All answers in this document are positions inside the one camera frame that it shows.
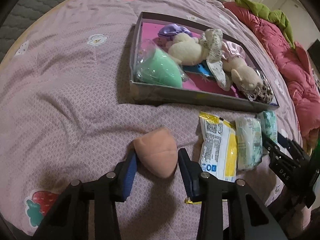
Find leopard print scrunchie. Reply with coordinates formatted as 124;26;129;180
242;67;274;104

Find white floral scrunchie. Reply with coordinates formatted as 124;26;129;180
199;29;232;91

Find red pink quilt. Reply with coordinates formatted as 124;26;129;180
223;1;319;148

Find cream plush purple dress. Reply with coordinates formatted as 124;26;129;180
158;24;208;66

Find green blanket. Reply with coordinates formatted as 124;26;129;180
234;0;295;49

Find cream plush pink dress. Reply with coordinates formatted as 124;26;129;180
221;41;263;92

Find pink patterned bed sheet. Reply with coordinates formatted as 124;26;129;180
1;0;302;235

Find black television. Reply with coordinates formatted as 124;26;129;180
308;39;320;72

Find green flower tissue pack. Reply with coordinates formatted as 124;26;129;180
257;110;278;143

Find white green tissue pack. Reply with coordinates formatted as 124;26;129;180
235;117;263;171

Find peach makeup sponge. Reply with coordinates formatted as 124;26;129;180
133;127;178;179

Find green sponge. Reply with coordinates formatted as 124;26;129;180
134;40;186;88

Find yellow white wipes pack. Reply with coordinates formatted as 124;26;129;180
184;112;238;204

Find shallow purple cardboard box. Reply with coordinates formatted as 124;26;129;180
129;12;279;113

